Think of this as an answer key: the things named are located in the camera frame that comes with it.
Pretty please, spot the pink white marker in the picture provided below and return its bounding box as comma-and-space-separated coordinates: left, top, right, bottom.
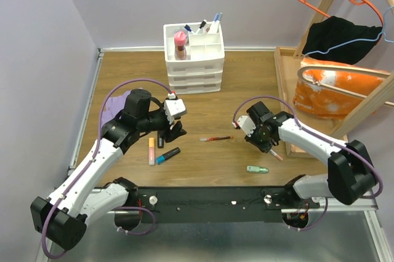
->
269, 150, 283, 161

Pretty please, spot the white plastic drawer organizer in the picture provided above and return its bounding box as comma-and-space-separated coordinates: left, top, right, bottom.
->
163, 22, 225, 95

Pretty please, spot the pink cap pencil tube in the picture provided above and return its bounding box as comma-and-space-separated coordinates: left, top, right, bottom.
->
174, 31, 188, 60

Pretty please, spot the blue cap white marker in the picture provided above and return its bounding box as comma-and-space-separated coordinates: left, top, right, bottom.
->
184, 25, 194, 34

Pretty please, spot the salmon tip white pen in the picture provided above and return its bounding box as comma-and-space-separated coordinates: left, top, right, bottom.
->
207, 23, 217, 34

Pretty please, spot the blue cap white pen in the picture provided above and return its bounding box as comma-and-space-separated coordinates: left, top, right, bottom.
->
208, 13, 220, 34

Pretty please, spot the black cap white marker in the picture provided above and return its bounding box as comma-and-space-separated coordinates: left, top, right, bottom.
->
195, 20, 207, 34

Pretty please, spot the light blue white pen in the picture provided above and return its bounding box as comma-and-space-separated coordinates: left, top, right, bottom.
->
215, 13, 223, 30

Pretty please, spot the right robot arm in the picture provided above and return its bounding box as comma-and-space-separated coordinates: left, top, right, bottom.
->
236, 101, 379, 208

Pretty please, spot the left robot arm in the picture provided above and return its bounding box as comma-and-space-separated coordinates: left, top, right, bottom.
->
30, 89, 187, 251

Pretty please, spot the purple black highlighter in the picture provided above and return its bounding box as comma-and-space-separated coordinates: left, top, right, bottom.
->
157, 132, 164, 149

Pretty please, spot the blue black highlighter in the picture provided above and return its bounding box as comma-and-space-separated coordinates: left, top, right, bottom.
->
156, 147, 180, 165

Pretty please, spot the orange pink highlighter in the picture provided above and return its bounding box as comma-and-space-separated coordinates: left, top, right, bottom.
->
148, 137, 155, 166

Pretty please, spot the purple cloth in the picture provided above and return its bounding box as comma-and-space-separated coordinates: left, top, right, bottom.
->
100, 90, 131, 127

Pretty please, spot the orange red pen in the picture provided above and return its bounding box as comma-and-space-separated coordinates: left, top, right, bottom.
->
199, 135, 233, 142

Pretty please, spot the green stapler remover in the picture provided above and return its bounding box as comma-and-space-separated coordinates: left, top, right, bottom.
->
246, 165, 269, 174

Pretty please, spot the orange white tie-dye garment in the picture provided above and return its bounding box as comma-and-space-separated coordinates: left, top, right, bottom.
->
293, 58, 389, 119

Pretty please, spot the wooden hanger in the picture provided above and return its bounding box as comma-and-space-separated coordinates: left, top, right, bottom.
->
295, 64, 394, 106

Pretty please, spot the black garment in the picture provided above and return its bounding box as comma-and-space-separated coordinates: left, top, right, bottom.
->
303, 15, 384, 65

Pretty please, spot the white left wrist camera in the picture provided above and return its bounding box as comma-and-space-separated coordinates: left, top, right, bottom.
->
163, 92, 187, 124

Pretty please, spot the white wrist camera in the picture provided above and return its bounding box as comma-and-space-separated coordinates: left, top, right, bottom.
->
163, 92, 187, 124
232, 115, 256, 137

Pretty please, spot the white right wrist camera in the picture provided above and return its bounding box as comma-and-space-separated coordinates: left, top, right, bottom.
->
232, 115, 256, 137

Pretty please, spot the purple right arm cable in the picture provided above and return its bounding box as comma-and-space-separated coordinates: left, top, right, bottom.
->
232, 95, 384, 232

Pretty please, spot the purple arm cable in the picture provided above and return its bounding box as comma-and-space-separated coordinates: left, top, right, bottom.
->
232, 95, 384, 232
41, 77, 178, 259

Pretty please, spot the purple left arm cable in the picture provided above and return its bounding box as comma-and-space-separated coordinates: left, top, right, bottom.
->
41, 77, 178, 259

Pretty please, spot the aluminium frame rail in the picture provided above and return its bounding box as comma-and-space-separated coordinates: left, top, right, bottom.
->
35, 185, 392, 262

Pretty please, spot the light blue wire hanger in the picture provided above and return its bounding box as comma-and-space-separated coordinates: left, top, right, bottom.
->
305, 5, 394, 56

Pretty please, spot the wooden clothes rack frame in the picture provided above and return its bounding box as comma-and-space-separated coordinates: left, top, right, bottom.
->
295, 14, 393, 138

